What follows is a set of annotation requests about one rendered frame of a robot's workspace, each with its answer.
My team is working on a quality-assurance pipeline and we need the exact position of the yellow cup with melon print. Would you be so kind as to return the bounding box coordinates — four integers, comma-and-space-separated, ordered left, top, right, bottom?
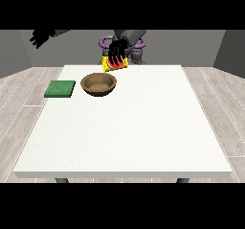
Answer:
101, 56, 129, 73

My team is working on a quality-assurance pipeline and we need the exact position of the green square pad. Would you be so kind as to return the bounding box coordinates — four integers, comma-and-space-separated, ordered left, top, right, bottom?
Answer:
43, 80, 77, 99

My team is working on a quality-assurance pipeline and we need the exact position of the brown wooden bowl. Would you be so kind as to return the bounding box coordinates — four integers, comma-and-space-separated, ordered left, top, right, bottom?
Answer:
79, 72, 118, 97

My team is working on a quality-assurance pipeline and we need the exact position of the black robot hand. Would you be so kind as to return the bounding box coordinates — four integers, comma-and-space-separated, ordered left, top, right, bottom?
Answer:
107, 38, 129, 67
29, 30, 56, 50

